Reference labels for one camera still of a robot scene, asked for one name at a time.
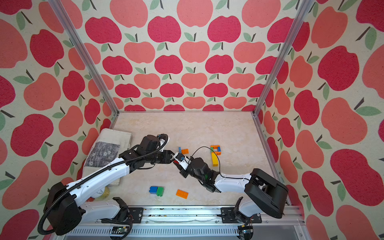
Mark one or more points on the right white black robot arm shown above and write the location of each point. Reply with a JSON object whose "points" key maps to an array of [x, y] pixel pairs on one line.
{"points": [[265, 194]]}

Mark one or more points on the front aluminium rail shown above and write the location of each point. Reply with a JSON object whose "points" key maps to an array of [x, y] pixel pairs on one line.
{"points": [[210, 223]]}

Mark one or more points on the aluminium frame post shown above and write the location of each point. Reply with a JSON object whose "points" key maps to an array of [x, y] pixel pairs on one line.
{"points": [[71, 31], [286, 47]]}

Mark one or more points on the right aluminium frame post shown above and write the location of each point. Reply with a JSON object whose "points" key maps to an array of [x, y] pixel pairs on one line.
{"points": [[286, 47]]}

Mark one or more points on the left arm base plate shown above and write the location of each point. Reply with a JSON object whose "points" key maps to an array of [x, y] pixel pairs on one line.
{"points": [[126, 216]]}

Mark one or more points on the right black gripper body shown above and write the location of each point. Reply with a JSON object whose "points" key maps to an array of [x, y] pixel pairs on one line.
{"points": [[190, 171]]}

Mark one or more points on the yellow square lego brick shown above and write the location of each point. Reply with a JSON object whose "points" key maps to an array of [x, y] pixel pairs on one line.
{"points": [[215, 160]]}

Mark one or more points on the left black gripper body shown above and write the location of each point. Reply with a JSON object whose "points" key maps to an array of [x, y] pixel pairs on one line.
{"points": [[163, 157]]}

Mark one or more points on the left aluminium frame post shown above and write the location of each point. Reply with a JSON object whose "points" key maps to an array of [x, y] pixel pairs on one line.
{"points": [[71, 31]]}

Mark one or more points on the folded beige printed cloth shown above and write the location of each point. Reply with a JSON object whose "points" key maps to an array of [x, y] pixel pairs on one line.
{"points": [[107, 147]]}

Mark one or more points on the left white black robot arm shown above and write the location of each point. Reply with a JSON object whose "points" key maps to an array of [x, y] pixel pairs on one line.
{"points": [[66, 208]]}

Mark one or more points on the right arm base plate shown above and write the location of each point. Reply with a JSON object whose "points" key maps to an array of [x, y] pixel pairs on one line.
{"points": [[231, 216]]}

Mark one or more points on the orange lego plate bottom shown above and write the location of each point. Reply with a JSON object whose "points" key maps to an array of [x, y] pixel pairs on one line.
{"points": [[182, 194]]}

